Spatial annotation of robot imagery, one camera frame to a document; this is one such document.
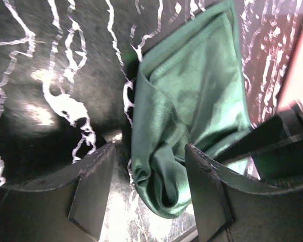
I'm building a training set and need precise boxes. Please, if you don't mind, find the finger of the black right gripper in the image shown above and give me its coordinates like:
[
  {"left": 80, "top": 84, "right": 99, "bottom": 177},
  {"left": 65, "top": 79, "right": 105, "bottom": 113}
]
[{"left": 214, "top": 110, "right": 303, "bottom": 180}]

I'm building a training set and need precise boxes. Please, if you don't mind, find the pink divided organizer box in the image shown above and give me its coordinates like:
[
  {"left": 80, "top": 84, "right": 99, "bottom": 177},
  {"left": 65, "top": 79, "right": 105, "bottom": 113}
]
[{"left": 276, "top": 14, "right": 303, "bottom": 111}]

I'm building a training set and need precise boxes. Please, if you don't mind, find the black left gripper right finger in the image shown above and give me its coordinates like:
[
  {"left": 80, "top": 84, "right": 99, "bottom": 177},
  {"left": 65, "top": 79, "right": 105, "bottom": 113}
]
[{"left": 185, "top": 144, "right": 303, "bottom": 241}]

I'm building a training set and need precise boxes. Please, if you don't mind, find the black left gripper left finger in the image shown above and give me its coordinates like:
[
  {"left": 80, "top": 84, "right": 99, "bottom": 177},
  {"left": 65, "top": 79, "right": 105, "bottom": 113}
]
[{"left": 0, "top": 143, "right": 116, "bottom": 241}]

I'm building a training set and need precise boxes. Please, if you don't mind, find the dark green cloth napkin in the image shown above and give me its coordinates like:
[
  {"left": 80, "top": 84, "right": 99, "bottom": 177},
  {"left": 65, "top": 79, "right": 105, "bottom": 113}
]
[{"left": 131, "top": 1, "right": 251, "bottom": 219}]

